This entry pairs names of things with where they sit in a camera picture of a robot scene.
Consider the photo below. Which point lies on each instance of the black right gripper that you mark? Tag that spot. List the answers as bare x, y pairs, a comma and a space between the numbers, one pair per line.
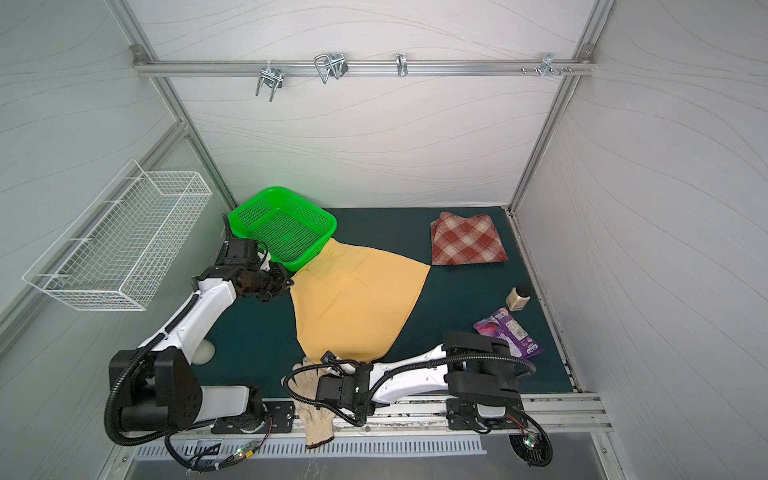
327, 388

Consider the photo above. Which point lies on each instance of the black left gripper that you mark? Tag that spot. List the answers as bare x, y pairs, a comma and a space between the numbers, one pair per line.
281, 281

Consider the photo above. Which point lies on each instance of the yellow tan skirt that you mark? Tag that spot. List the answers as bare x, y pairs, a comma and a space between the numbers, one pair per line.
354, 301

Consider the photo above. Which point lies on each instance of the red plaid skirt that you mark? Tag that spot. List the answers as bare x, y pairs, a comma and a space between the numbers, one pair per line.
457, 240

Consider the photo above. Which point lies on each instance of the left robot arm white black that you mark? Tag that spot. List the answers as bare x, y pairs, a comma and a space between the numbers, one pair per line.
153, 389

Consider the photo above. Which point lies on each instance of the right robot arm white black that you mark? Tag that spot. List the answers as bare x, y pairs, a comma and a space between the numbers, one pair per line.
467, 366

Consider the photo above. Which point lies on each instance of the white knit work glove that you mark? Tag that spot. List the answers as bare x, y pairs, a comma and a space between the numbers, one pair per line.
318, 422

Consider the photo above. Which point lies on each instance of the green plastic basket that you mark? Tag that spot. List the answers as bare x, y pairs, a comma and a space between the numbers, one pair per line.
293, 229

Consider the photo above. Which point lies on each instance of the small beige bottle left side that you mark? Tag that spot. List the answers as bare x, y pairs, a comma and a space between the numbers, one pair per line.
204, 353

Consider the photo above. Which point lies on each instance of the purple snack packet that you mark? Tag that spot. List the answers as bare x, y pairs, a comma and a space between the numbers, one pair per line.
501, 325

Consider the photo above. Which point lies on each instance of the metal u-bolt hook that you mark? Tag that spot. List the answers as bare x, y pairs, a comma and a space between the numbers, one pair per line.
270, 80
331, 65

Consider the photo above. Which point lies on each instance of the small beige bottle black cap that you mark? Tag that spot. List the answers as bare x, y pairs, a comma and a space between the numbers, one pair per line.
518, 298

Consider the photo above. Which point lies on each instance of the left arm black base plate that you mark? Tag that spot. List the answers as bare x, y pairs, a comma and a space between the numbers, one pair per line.
269, 416

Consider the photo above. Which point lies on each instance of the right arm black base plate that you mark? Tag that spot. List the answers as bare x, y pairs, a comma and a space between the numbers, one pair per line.
482, 419

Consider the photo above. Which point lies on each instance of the white wire basket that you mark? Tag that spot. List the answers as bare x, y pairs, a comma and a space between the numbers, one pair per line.
116, 253

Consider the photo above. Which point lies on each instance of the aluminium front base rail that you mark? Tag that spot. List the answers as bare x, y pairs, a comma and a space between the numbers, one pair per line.
426, 415

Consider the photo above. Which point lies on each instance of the aluminium cross rail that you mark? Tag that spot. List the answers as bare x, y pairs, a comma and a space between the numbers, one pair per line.
357, 68

